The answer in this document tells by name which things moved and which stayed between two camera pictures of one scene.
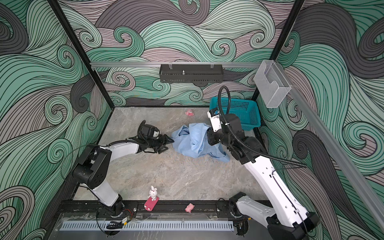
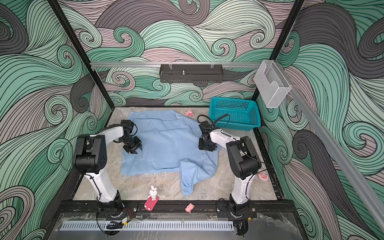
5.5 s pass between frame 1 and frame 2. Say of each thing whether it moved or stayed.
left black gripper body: moved
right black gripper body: moved
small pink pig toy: stayed
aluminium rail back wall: stayed
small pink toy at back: stayed
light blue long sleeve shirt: moved
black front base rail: stayed
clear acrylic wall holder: stayed
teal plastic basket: stayed
